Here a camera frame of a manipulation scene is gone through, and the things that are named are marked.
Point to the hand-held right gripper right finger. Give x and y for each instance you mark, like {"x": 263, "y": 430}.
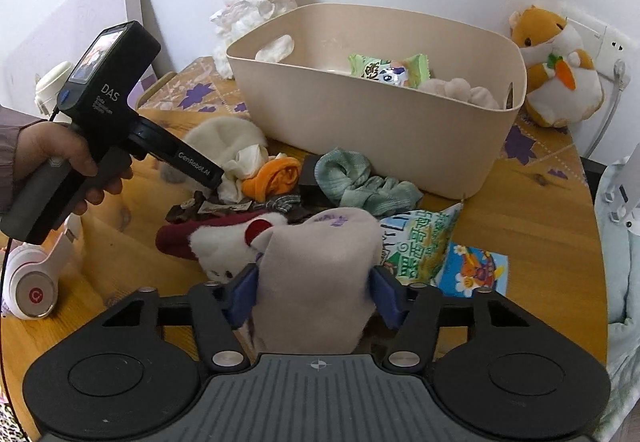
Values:
{"x": 387, "y": 297}

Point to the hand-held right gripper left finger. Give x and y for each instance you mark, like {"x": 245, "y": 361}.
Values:
{"x": 242, "y": 294}

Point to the white fluffy plush sock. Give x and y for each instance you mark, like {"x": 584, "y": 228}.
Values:
{"x": 215, "y": 247}

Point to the green blue snack bag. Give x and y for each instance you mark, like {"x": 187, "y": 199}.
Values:
{"x": 425, "y": 242}

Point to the grey beige sock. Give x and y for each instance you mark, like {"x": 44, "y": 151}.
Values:
{"x": 310, "y": 282}

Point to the blue cartoon snack packet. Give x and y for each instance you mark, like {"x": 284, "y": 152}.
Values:
{"x": 475, "y": 272}

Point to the dark brown labelled packet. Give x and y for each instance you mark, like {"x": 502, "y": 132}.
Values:
{"x": 185, "y": 212}

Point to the orange sock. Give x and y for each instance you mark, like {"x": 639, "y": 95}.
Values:
{"x": 280, "y": 172}

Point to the beige plastic storage bin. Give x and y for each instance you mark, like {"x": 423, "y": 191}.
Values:
{"x": 350, "y": 122}

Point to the person's left forearm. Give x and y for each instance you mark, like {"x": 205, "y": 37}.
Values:
{"x": 12, "y": 157}

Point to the wooden desktop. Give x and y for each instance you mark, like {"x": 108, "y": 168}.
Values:
{"x": 540, "y": 222}

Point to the person's left hand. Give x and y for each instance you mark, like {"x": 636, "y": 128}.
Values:
{"x": 55, "y": 142}

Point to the pale pink board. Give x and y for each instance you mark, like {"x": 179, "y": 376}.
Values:
{"x": 100, "y": 7}

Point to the burgundy sock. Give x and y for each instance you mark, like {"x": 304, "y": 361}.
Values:
{"x": 175, "y": 239}

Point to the brown purple flower tablecloth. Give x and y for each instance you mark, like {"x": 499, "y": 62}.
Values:
{"x": 200, "y": 92}

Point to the cream fluffy cloth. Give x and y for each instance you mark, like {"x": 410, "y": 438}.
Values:
{"x": 220, "y": 137}

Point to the green sock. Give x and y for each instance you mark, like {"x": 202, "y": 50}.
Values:
{"x": 345, "y": 177}

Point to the white crumpled cloth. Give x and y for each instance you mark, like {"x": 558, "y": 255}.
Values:
{"x": 250, "y": 157}

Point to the small black box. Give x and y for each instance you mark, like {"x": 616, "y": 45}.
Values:
{"x": 307, "y": 172}

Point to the white red headphones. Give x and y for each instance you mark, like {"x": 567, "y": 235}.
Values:
{"x": 35, "y": 294}

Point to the beige plush toy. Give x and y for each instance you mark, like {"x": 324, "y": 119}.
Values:
{"x": 450, "y": 89}

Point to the green snack packet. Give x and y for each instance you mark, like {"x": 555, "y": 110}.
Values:
{"x": 365, "y": 64}

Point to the light blue bedding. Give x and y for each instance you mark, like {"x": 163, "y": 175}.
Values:
{"x": 620, "y": 272}

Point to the leopard print cloth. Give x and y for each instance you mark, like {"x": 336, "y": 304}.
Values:
{"x": 7, "y": 422}

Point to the orange hamster plush with carrot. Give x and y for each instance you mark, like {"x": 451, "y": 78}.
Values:
{"x": 565, "y": 87}

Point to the white wall socket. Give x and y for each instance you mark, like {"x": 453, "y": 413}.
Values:
{"x": 600, "y": 37}

